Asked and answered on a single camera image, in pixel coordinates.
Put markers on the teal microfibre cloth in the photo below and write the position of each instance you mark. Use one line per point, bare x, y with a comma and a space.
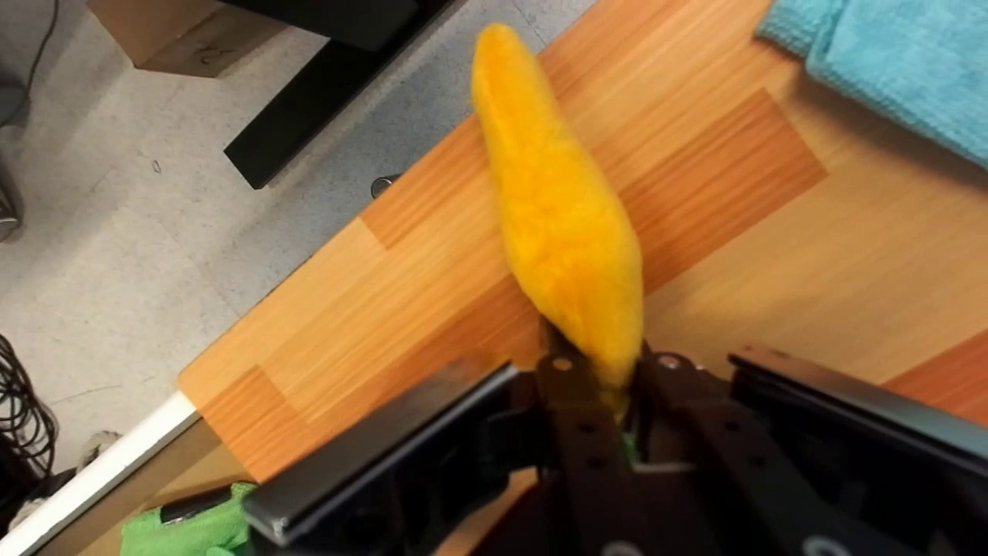
906, 66

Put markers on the brown cardboard box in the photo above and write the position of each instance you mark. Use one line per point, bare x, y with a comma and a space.
189, 35

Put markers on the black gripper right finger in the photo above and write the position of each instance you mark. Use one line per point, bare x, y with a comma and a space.
743, 452

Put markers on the green cloth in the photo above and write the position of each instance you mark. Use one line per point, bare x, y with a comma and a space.
186, 528

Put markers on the wooden toy kitchen countertop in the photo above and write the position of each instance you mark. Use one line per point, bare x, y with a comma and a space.
783, 258

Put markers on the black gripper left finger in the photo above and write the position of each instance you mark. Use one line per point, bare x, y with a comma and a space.
588, 452

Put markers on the yellow banana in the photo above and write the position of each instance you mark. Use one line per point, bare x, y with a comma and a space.
559, 217

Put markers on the black vertical post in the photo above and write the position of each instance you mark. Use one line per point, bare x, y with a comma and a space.
327, 94

